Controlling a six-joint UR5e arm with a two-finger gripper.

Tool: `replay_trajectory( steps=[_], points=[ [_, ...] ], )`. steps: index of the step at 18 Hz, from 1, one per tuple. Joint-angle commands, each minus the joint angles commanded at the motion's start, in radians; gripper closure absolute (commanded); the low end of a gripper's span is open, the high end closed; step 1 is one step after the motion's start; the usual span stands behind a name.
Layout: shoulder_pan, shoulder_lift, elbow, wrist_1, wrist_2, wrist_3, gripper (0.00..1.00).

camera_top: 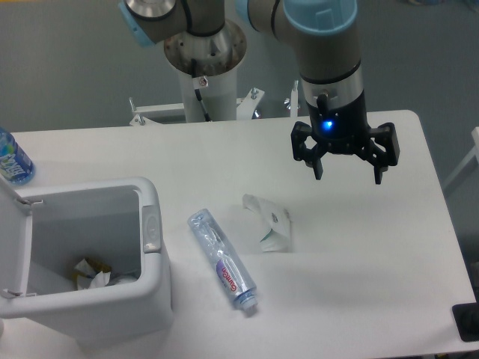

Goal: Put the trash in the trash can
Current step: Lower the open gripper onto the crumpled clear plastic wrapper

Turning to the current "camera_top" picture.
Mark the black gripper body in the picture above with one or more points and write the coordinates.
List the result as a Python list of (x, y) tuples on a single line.
[(342, 130)]

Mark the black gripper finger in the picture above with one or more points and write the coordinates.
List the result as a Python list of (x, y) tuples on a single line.
[(380, 147), (310, 156)]

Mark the white tissue paper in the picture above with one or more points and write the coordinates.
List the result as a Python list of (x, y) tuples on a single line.
[(276, 220)]

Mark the crushed clear plastic bottle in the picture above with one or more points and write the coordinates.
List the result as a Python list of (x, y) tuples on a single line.
[(235, 279)]

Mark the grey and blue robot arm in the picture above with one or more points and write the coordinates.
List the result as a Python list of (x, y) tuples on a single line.
[(322, 34)]

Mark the yellow and white trash wrappers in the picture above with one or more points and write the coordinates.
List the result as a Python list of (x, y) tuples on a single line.
[(93, 274)]

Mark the white plastic trash can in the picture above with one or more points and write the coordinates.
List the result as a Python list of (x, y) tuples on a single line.
[(46, 231)]

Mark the white furniture leg at right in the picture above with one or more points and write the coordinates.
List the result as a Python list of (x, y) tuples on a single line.
[(464, 169)]

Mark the black clamp at table edge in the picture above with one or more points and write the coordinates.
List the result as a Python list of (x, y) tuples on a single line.
[(466, 318)]

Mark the blue labelled water bottle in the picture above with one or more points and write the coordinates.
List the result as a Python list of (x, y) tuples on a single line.
[(16, 167)]

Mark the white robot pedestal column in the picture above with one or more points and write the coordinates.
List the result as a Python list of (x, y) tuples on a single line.
[(207, 71)]

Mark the white pedestal base frame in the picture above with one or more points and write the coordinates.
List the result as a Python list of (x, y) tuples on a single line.
[(247, 108)]

